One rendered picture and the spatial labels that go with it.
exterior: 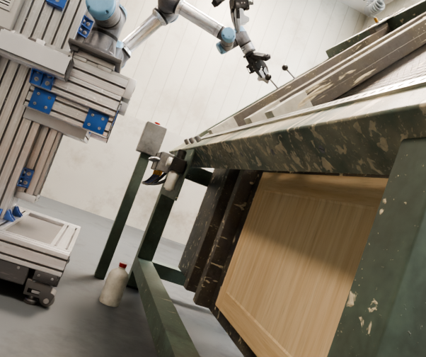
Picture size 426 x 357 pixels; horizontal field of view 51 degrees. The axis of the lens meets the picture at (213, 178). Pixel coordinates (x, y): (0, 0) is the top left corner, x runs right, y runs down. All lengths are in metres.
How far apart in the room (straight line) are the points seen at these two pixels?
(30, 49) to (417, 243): 1.58
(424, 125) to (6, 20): 1.86
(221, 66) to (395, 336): 5.56
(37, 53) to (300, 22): 5.06
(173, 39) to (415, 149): 5.44
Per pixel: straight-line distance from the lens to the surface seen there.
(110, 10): 1.89
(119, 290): 2.19
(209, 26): 2.54
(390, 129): 0.69
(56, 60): 1.85
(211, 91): 5.93
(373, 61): 1.52
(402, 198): 0.63
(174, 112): 5.79
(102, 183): 5.68
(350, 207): 1.14
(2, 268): 1.90
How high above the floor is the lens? 0.61
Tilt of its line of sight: 3 degrees up
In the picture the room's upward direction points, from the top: 20 degrees clockwise
